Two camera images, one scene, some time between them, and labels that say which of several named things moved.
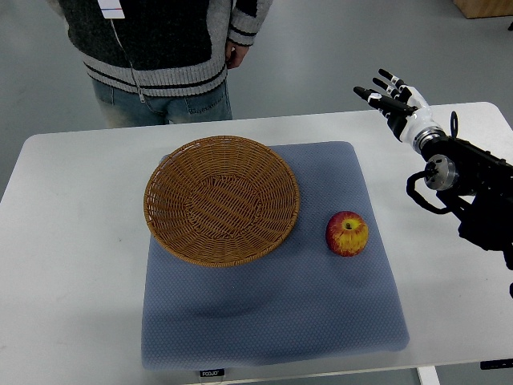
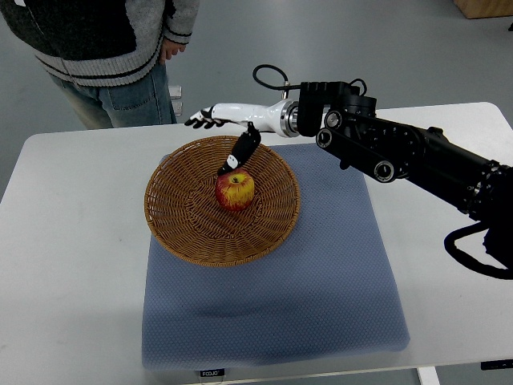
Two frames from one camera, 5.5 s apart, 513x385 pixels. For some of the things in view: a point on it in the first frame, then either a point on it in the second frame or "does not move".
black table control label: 213,372 does not move
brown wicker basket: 217,201 does not move
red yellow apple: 347,233 to 235,189
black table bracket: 494,364 does not move
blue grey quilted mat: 301,301 does not move
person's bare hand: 234,54 to 169,47
